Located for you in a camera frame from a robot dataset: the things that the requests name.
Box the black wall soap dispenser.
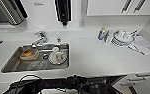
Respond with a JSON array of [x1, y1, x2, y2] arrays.
[[54, 0, 72, 27]]

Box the paper towel dispenser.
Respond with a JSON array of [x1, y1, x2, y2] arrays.
[[0, 0, 29, 26]]

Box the chrome counter soap pump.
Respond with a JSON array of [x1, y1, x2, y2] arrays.
[[56, 36, 62, 44]]

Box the white cup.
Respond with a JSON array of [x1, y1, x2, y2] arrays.
[[50, 46, 61, 60]]

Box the white plate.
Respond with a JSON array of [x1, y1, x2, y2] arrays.
[[48, 50, 67, 66]]

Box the dish soap bottle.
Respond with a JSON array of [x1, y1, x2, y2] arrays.
[[97, 27, 107, 42]]

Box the chrome faucet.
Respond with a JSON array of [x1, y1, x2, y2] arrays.
[[30, 30, 48, 47]]

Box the white wall outlet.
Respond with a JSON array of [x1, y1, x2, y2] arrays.
[[79, 18, 86, 28]]

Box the steel kitchen sink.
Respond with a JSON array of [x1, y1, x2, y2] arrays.
[[0, 43, 71, 74]]

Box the stack of white plates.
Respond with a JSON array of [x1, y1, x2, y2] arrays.
[[111, 29, 136, 47]]

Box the white wall cabinet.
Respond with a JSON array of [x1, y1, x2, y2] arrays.
[[86, 0, 150, 17]]

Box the small grey jar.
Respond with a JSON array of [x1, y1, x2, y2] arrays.
[[105, 31, 112, 44]]

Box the narrow white drawer unit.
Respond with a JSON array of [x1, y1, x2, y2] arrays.
[[112, 70, 150, 94]]

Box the container with orange food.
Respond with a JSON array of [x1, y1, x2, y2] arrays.
[[19, 48, 40, 61]]

